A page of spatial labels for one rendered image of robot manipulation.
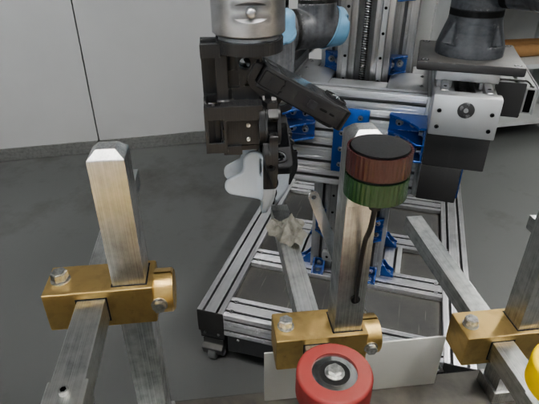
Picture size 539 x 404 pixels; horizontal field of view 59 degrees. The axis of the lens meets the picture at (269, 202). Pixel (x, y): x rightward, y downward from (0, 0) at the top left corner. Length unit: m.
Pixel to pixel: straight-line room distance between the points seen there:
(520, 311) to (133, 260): 0.49
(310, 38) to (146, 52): 2.21
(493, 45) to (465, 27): 0.08
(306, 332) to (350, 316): 0.06
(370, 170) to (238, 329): 1.21
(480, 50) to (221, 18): 0.79
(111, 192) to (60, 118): 2.78
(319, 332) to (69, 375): 0.29
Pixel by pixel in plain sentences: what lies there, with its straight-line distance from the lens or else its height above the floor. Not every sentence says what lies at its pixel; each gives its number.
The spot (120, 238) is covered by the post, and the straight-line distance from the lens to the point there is 0.51.
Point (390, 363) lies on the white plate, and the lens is 0.75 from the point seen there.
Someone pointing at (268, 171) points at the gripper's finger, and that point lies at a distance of 0.53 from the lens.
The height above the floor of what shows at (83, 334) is 0.96.
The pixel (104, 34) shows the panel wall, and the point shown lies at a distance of 3.08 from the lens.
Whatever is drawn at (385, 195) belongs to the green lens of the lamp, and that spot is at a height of 1.10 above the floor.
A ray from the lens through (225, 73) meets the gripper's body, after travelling 0.51.
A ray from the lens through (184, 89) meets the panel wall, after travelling 3.16.
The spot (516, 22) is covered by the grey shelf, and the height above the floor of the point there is 0.68.
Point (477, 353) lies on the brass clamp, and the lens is 0.72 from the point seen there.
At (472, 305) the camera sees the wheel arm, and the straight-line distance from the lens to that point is 0.76.
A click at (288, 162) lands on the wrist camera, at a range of 0.81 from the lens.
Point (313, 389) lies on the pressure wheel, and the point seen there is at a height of 0.91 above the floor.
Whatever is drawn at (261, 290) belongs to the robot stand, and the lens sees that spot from 1.67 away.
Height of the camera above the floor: 1.31
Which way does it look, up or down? 31 degrees down
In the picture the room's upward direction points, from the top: straight up
